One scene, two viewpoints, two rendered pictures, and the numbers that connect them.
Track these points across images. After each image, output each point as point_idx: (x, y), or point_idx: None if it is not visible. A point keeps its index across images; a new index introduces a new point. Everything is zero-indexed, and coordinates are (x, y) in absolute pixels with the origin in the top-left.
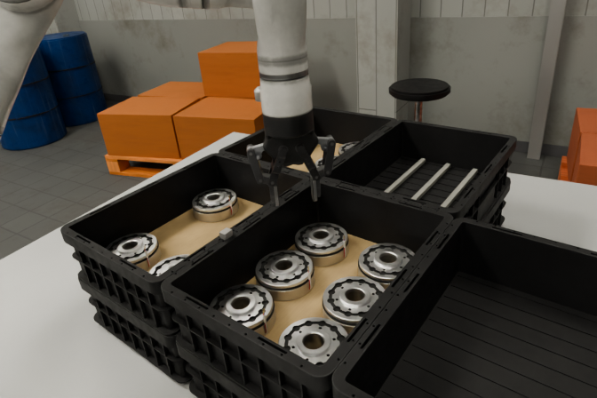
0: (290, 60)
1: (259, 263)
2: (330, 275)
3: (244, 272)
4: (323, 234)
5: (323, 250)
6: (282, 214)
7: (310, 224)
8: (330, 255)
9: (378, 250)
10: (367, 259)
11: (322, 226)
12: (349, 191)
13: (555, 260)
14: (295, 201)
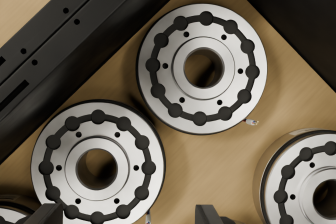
0: None
1: (42, 141)
2: (196, 164)
3: (9, 147)
4: (211, 52)
5: (197, 130)
6: (104, 31)
7: (186, 6)
8: (209, 134)
9: (317, 161)
10: (285, 187)
11: (216, 19)
12: None
13: None
14: None
